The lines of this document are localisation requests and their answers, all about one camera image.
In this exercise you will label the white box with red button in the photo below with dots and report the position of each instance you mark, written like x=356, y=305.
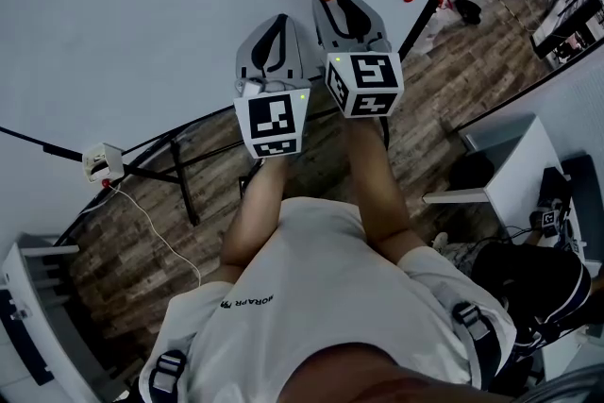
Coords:
x=101, y=160

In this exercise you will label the white whiteboard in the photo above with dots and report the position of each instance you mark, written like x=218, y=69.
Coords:
x=141, y=14

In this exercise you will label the person's right leg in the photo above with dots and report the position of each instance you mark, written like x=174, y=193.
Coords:
x=455, y=257

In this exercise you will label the black box device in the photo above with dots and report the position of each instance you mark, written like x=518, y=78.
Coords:
x=554, y=186

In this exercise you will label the black folding table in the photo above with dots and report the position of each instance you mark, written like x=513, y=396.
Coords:
x=561, y=26

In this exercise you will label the white t-shirt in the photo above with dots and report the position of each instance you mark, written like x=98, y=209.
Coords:
x=321, y=288

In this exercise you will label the clear water jug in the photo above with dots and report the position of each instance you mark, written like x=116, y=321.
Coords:
x=436, y=28

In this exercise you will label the person's chin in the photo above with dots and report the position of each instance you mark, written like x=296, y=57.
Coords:
x=377, y=380

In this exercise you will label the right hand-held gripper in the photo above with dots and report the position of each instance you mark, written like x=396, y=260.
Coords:
x=373, y=75

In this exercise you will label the black whiteboard stand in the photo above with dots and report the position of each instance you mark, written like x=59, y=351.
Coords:
x=186, y=184

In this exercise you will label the dark blue mat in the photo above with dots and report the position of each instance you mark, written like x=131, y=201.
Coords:
x=585, y=203

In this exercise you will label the black backpack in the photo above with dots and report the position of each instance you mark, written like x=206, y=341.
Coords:
x=542, y=292

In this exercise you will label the small white module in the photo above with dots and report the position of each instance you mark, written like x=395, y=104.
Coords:
x=249, y=88

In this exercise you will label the white shelf unit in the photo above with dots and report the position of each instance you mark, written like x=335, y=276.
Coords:
x=56, y=325

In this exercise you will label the person's left forearm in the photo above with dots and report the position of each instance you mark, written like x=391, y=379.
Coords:
x=255, y=217

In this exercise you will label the spare hand-held gripper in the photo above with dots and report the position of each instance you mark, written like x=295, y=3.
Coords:
x=549, y=217

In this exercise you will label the person's right forearm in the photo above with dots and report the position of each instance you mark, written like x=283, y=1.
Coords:
x=377, y=184

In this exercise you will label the black bag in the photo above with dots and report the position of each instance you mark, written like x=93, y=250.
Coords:
x=467, y=11

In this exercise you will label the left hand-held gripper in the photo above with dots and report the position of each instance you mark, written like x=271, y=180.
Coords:
x=273, y=120

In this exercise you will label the white desk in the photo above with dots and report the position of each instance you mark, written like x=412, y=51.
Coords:
x=514, y=174

